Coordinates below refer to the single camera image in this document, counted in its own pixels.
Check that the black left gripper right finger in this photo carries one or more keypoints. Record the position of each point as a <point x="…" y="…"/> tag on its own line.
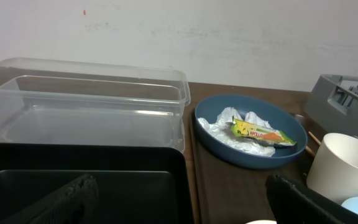
<point x="294" y="203"/>

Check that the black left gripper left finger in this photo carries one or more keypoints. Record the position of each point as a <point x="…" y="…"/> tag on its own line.
<point x="74" y="203"/>

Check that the pink plastic bowl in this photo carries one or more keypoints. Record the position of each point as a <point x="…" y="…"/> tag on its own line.
<point x="262" y="222"/>

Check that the cream plastic cup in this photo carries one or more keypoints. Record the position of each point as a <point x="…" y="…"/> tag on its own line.
<point x="334" y="171"/>

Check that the dark blue bowl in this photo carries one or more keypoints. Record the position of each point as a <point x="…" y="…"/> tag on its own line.
<point x="210" y="108"/>

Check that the yellow green snack wrapper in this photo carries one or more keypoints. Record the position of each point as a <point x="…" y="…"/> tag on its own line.
<point x="266" y="135"/>

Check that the black waste tray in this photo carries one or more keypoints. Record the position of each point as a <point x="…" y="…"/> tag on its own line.
<point x="136" y="184"/>

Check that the grey dishwasher rack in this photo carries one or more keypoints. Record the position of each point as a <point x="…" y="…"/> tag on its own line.
<point x="333" y="104"/>

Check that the clear plastic waste bin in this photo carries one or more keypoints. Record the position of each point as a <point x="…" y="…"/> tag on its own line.
<point x="61" y="102"/>

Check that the brown serving tray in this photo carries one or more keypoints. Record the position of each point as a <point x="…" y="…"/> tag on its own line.
<point x="231" y="194"/>

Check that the wooden chopstick right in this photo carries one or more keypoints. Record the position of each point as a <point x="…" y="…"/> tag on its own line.
<point x="315" y="139"/>

